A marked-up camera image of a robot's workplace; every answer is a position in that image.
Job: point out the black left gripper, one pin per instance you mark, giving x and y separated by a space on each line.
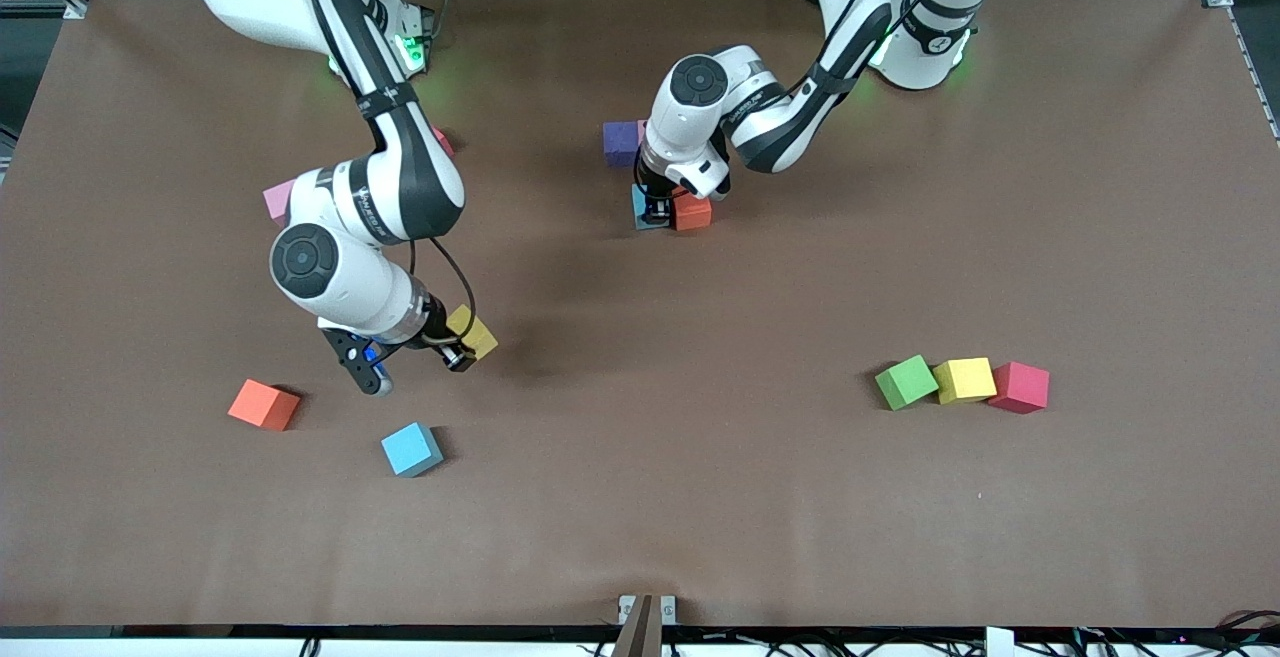
653 190

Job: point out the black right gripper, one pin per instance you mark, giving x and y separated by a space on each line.
437 325

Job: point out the blue foam cube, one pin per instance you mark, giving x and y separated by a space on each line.
410 450
638 209

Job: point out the yellow foam cube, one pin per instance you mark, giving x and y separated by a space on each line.
965 380
478 332

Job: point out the orange foam cube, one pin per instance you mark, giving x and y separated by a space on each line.
692 214
263 405

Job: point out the purple foam cube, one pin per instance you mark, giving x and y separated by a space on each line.
620 144

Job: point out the green foam cube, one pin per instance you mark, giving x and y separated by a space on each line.
906 383

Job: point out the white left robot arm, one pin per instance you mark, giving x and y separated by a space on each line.
760 97

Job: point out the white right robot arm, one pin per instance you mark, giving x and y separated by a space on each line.
340 277

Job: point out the red foam cube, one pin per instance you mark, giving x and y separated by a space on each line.
443 142
1020 387

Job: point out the brown paper table cover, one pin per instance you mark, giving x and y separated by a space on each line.
640 497

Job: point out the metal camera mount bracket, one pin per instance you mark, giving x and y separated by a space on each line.
640 632

